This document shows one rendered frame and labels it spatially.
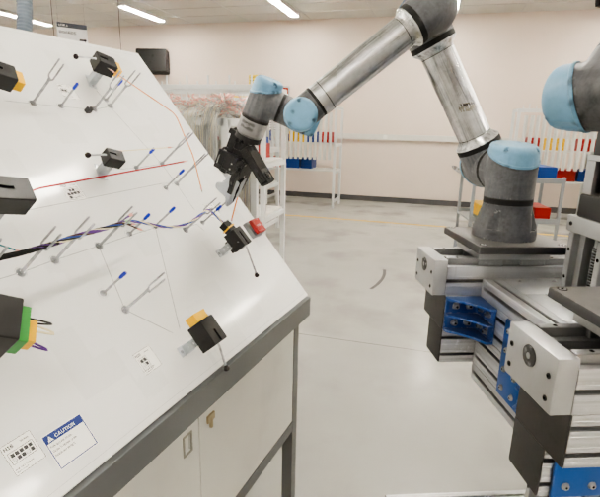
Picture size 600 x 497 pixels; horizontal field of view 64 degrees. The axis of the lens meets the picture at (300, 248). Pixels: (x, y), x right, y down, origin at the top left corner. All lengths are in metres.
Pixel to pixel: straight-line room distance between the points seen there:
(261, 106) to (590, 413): 0.94
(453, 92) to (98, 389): 1.05
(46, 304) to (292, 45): 9.04
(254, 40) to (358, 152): 2.95
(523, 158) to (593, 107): 0.64
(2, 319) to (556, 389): 0.78
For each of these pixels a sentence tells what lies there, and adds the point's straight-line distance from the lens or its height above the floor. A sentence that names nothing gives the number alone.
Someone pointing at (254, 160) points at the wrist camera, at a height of 1.33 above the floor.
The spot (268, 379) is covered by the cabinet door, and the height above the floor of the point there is 0.67.
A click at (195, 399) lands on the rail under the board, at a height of 0.85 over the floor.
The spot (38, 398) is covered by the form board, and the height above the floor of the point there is 0.98.
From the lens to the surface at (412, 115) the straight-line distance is 9.29.
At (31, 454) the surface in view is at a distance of 0.89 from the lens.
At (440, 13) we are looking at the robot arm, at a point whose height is 1.67.
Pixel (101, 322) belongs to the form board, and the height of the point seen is 1.04.
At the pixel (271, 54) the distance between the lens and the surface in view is 9.90.
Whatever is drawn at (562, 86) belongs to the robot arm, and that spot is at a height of 1.47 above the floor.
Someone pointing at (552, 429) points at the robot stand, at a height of 0.98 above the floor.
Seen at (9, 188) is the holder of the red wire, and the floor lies 1.31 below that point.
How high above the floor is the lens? 1.42
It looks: 15 degrees down
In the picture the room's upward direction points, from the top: 1 degrees clockwise
